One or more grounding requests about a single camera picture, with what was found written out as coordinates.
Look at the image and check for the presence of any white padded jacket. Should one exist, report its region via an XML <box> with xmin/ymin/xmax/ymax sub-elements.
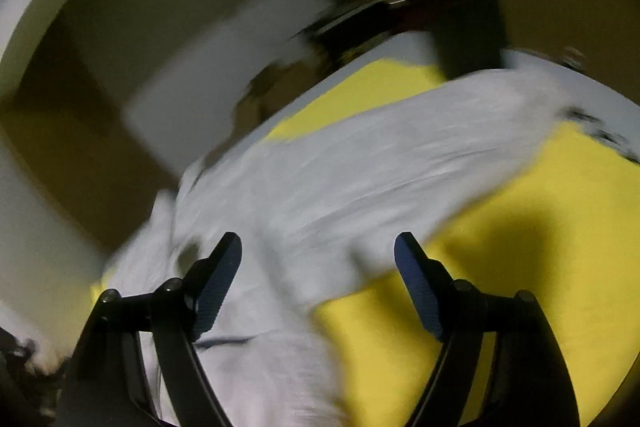
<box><xmin>103</xmin><ymin>60</ymin><xmax>570</xmax><ymax>426</ymax></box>

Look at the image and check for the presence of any yellow bed sheet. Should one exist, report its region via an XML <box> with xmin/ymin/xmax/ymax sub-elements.
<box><xmin>89</xmin><ymin>58</ymin><xmax>640</xmax><ymax>427</ymax></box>

